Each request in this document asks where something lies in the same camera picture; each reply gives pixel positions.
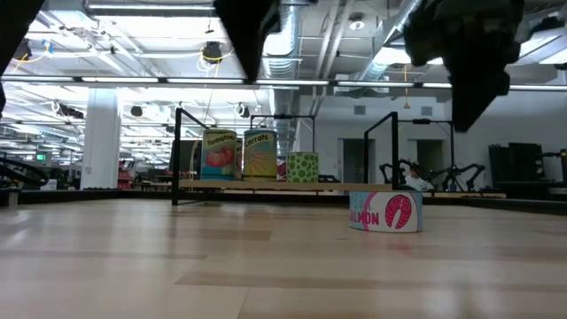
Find tall carrots can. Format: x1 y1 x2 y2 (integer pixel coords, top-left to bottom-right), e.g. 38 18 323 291
242 128 279 182

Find tall tomatoes can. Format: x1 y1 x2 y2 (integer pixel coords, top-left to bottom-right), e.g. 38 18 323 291
200 128 238 182

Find black equipment rack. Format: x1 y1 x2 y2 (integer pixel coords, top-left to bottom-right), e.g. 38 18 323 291
488 142 567 188

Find black aluminium table frame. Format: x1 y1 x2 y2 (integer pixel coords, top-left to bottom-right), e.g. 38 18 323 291
0 188 567 217

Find wooden shelf black legs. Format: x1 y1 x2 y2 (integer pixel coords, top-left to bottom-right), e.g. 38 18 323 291
171 107 456 207

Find salmon can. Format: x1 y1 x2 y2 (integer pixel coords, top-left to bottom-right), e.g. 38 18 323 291
348 190 424 234

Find silver air duct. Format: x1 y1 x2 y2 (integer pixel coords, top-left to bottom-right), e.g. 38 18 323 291
260 0 303 156

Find person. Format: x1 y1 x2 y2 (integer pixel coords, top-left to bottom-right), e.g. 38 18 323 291
405 162 436 192

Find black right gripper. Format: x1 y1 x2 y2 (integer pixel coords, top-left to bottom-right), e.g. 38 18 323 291
402 0 527 133

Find green dotted can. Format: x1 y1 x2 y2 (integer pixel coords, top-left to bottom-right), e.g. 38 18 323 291
285 152 320 184

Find black ceiling cable reel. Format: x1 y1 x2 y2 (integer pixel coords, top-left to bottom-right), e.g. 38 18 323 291
202 41 224 64

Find white building column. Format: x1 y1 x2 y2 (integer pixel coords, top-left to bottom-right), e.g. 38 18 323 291
80 86 123 191

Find ceiling light strip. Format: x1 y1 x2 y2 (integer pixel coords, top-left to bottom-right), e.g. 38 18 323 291
0 74 567 92

